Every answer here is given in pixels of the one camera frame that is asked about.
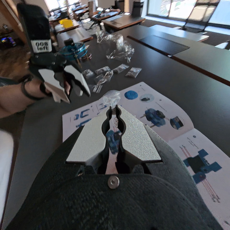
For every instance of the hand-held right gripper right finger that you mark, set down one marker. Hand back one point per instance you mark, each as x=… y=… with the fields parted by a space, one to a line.
x=138 y=143

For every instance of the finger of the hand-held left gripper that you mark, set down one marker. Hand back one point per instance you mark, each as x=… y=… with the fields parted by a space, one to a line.
x=51 y=80
x=78 y=79

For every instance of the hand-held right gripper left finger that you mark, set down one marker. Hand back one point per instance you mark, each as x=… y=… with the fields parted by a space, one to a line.
x=86 y=143

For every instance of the person's left forearm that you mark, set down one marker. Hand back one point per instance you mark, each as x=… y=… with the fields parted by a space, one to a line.
x=7 y=103

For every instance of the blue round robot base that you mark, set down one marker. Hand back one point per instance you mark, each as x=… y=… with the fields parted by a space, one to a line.
x=71 y=50

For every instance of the wood-edged background desk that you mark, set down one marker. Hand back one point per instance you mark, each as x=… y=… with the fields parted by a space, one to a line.
x=124 y=22

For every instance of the dark desk mat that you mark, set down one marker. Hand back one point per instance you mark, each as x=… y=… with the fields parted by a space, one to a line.
x=164 y=45

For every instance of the person's left hand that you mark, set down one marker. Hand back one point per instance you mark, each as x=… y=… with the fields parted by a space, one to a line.
x=34 y=89

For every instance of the group of small screw bags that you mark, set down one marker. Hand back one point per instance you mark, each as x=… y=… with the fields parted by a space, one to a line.
x=103 y=71

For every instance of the yellow storage bin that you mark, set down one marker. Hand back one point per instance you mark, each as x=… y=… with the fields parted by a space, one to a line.
x=65 y=23

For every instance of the printed assembly manual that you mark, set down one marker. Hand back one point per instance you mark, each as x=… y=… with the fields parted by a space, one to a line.
x=172 y=111

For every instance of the crumpled clear plastic wrap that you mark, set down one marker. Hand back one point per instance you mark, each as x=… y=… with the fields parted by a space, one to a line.
x=116 y=46

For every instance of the person in white shirt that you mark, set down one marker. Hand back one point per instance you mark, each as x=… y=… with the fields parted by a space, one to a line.
x=5 y=170

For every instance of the black mesh office chair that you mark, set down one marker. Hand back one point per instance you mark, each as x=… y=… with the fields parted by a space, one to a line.
x=195 y=19

